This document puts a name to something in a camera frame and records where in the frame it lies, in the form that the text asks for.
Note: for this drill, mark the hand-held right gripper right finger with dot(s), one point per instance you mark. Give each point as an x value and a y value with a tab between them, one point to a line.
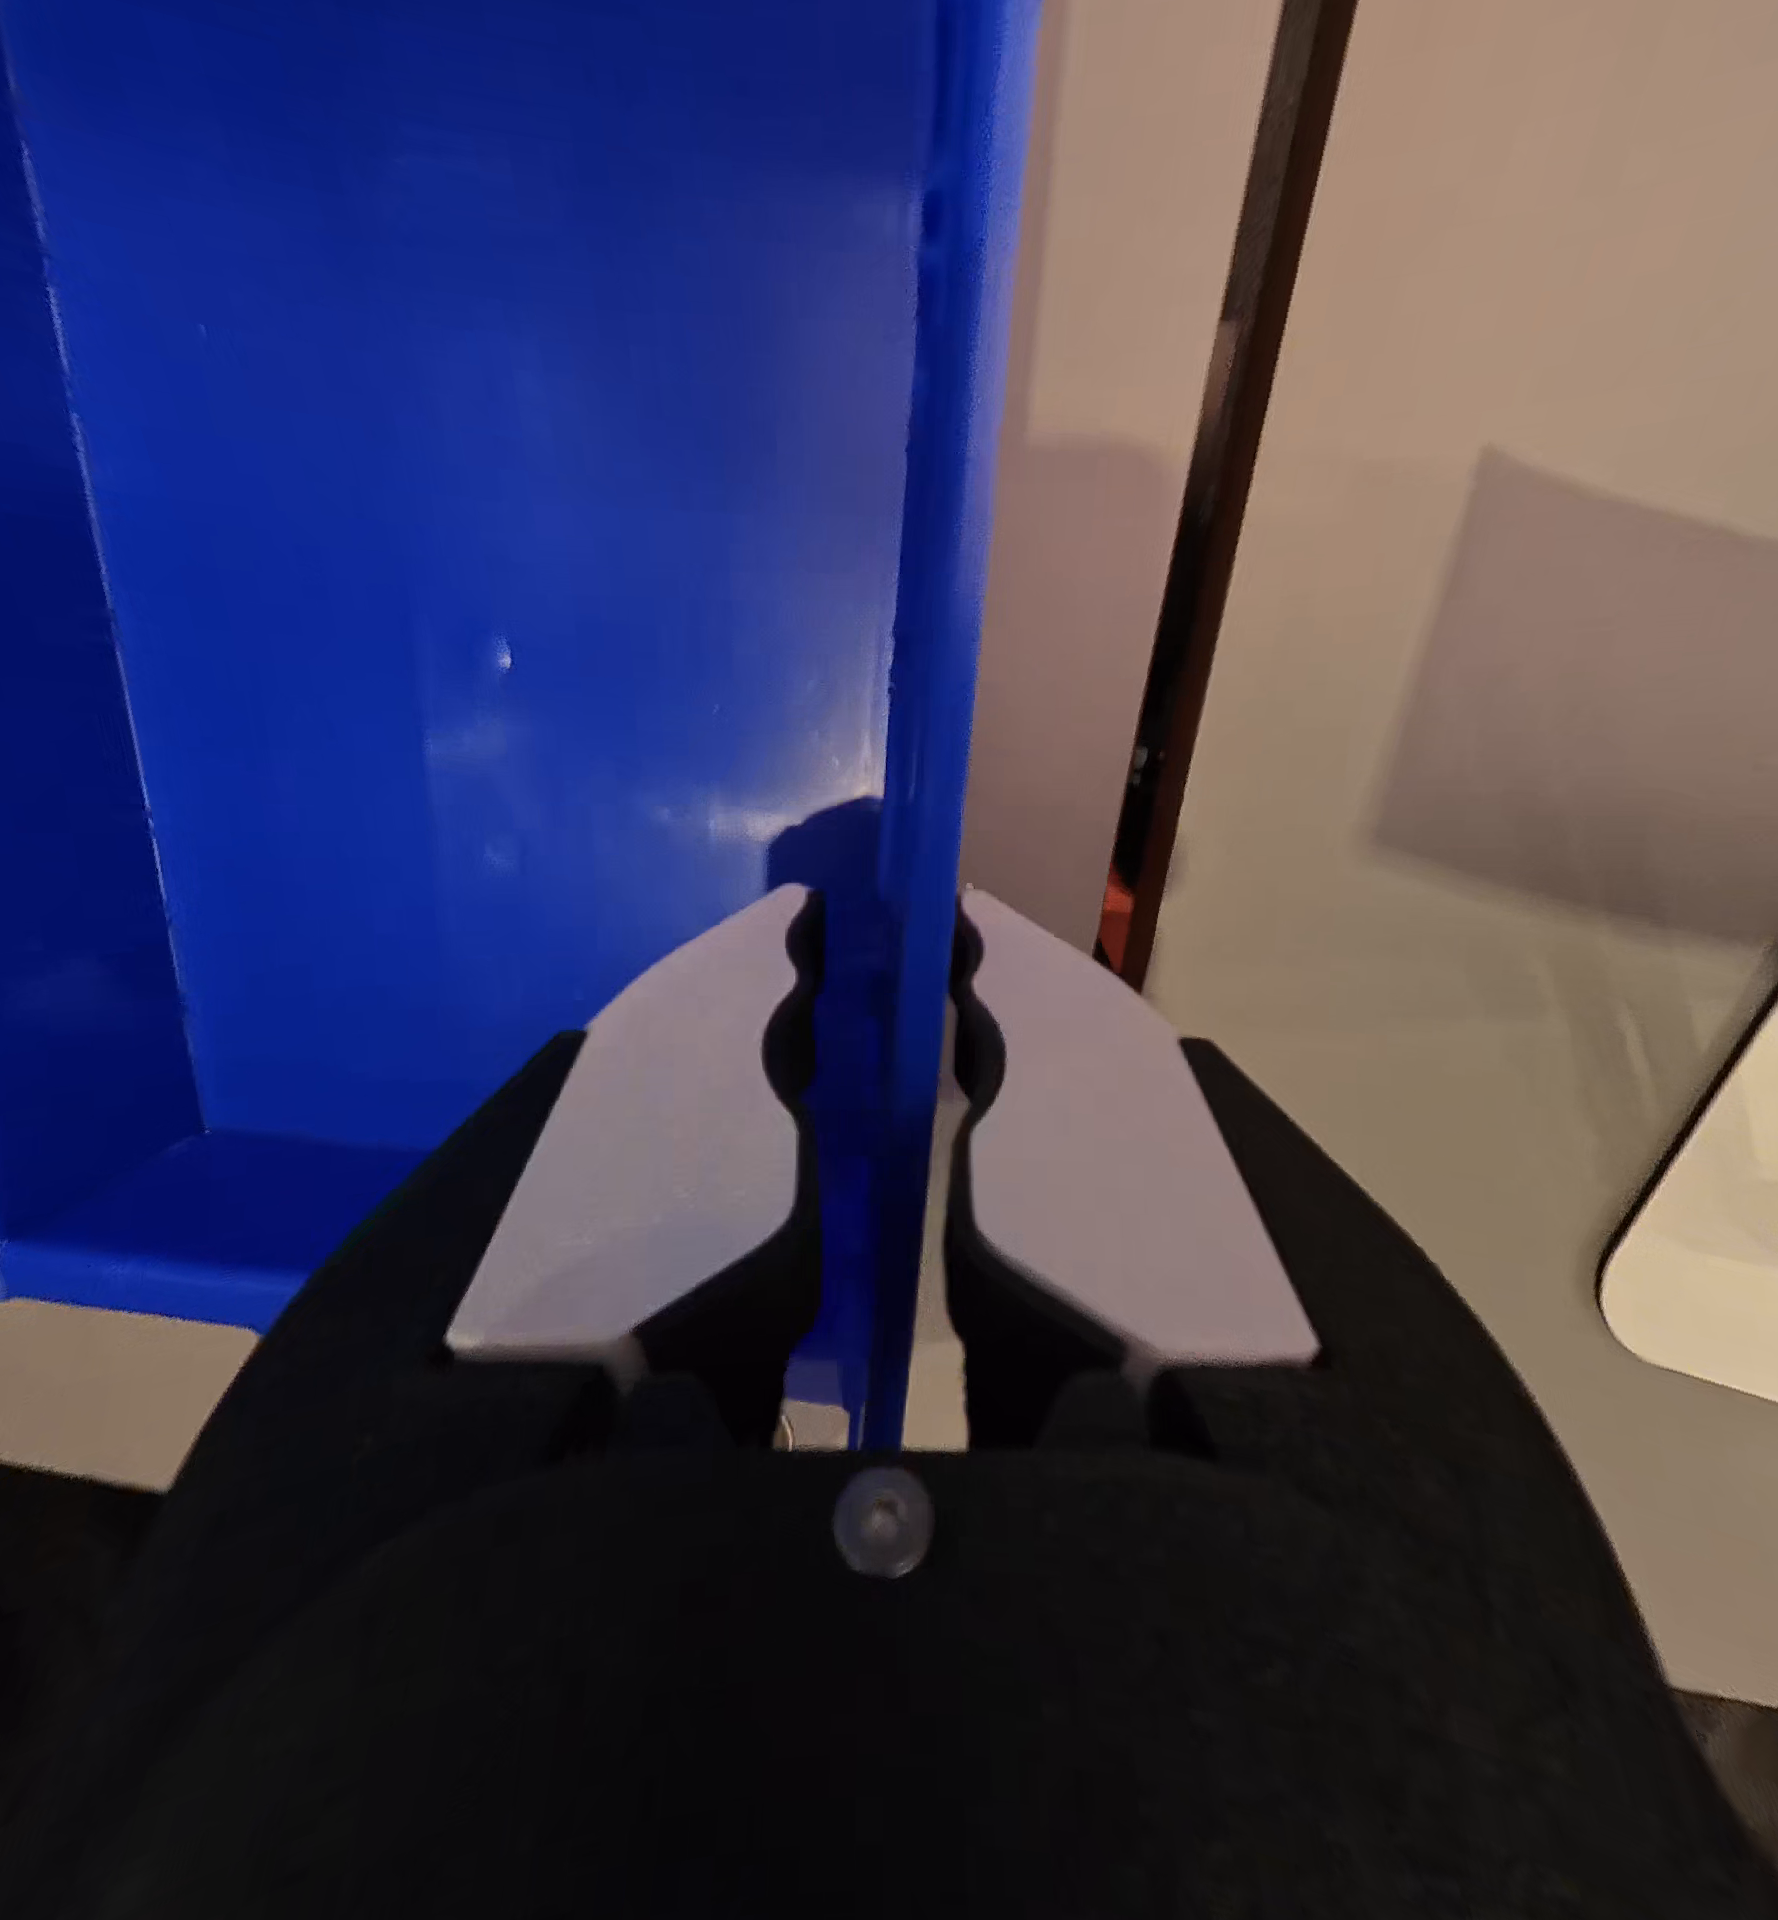
1130	1184

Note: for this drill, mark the white rounded panel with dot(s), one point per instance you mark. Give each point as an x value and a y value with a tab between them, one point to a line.
1747	1291

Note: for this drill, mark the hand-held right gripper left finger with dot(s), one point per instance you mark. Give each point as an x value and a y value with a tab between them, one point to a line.
631	1167

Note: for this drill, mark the blue parts bin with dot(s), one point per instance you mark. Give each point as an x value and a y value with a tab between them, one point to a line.
454	529

